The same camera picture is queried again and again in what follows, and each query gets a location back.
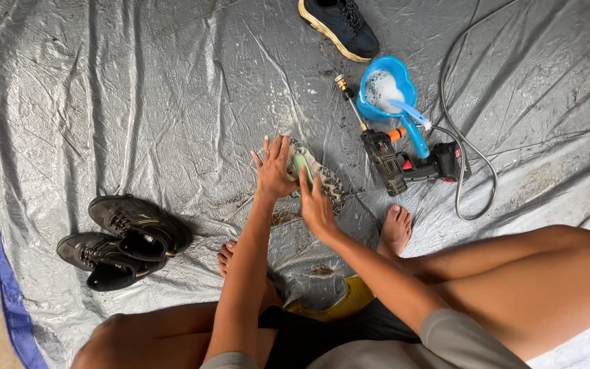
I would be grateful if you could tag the person's left hand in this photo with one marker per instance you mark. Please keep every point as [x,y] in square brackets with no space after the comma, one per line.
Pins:
[273,177]

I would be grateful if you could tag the person's right hand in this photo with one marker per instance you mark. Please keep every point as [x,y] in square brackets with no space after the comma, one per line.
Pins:
[318,212]

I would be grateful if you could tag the green scrubbing brush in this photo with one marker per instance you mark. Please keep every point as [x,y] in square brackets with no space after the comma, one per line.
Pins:
[302,163]

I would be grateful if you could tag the muddy patterned shoe insole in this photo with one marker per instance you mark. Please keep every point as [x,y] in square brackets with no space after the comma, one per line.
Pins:
[328,182]

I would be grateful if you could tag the black pressure washer gun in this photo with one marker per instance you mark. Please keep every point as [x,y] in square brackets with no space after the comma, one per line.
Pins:
[390,161]

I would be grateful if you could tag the yellow plastic stool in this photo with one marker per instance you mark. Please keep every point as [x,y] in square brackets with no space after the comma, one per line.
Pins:
[354,300]

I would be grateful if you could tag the person's black shorts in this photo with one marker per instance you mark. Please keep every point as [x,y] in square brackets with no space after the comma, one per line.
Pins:
[320,335]

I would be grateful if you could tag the light blue small brush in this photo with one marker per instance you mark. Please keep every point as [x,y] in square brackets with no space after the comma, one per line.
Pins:
[408,110]

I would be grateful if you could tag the black lace-up shoe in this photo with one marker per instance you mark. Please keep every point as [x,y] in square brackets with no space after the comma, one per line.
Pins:
[105,261]
[141,220]

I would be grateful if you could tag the blue plastic water dipper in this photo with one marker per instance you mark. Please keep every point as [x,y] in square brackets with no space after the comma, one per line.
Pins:
[407,84]

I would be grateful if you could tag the black shoe with yellow sole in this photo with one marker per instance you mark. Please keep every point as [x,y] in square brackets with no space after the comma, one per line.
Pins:
[343,25]

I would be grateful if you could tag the silver tarp with blue edge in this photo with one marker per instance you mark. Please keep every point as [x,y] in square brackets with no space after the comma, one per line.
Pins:
[121,102]

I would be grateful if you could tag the person's grey shirt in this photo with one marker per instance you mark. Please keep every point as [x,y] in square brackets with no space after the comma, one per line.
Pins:
[459,343]

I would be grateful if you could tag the person's left leg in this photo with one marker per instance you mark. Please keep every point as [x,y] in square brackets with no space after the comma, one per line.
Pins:
[162,338]

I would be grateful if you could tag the person's leg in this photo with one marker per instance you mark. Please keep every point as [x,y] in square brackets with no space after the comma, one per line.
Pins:
[520,276]
[162,338]

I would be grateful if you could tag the person's right leg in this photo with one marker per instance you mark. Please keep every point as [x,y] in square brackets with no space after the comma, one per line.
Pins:
[520,276]

